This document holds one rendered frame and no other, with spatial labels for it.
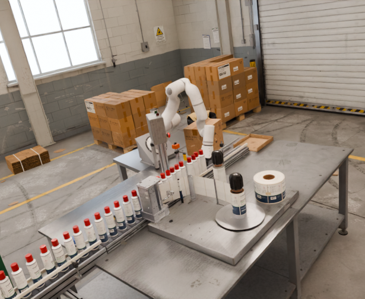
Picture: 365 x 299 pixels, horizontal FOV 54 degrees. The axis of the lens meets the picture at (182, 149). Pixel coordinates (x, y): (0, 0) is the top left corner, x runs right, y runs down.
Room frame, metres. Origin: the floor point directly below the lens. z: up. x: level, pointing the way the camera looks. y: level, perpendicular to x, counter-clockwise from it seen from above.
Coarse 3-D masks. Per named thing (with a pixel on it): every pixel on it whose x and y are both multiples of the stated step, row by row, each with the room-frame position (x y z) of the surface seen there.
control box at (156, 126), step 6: (150, 114) 2.47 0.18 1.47; (150, 120) 2.34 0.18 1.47; (156, 120) 2.35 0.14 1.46; (162, 120) 2.35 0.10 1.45; (150, 126) 2.34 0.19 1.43; (156, 126) 2.34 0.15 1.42; (162, 126) 2.35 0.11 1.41; (150, 132) 2.41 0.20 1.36; (156, 132) 2.34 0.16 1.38; (162, 132) 2.35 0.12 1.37; (156, 138) 2.34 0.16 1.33; (162, 138) 2.35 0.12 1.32; (156, 144) 2.34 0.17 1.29
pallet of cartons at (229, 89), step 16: (192, 64) 6.79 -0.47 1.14; (208, 64) 6.46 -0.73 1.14; (224, 64) 6.18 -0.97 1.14; (240, 64) 6.44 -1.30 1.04; (192, 80) 6.54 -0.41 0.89; (208, 80) 6.21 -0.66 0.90; (224, 80) 6.14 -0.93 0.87; (240, 80) 6.41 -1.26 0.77; (256, 80) 6.71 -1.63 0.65; (208, 96) 6.28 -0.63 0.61; (224, 96) 6.13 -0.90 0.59; (240, 96) 6.39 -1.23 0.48; (256, 96) 6.69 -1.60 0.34; (192, 112) 6.64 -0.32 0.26; (224, 112) 6.10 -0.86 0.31; (240, 112) 6.37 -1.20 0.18; (256, 112) 6.70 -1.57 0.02; (224, 128) 6.08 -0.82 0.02
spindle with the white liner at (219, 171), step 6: (216, 150) 2.32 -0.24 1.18; (216, 156) 2.27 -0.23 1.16; (222, 156) 2.29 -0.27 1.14; (216, 162) 2.27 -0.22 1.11; (222, 162) 2.27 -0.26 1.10; (216, 168) 2.27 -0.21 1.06; (222, 168) 2.27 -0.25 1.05; (216, 174) 2.27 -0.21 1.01; (222, 174) 2.26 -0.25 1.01; (222, 180) 2.26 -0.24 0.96
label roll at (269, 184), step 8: (256, 176) 2.12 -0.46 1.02; (264, 176) 2.11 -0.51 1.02; (272, 176) 2.10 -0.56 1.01; (280, 176) 2.06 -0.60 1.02; (256, 184) 2.04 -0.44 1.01; (264, 184) 2.00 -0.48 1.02; (272, 184) 1.98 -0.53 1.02; (280, 184) 1.99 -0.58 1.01; (256, 192) 2.05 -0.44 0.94; (264, 192) 2.00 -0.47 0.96; (272, 192) 1.98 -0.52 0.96; (280, 192) 1.99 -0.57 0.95; (264, 200) 2.00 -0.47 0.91; (272, 200) 1.98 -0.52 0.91; (280, 200) 1.99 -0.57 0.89
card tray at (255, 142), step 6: (246, 138) 3.30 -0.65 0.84; (252, 138) 3.30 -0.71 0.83; (258, 138) 3.27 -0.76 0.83; (264, 138) 3.23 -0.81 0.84; (270, 138) 3.13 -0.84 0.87; (234, 144) 3.15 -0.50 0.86; (240, 144) 3.19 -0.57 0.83; (252, 144) 3.14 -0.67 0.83; (258, 144) 3.12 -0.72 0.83; (264, 144) 3.05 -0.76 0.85; (252, 150) 3.00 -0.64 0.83; (258, 150) 2.97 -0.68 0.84
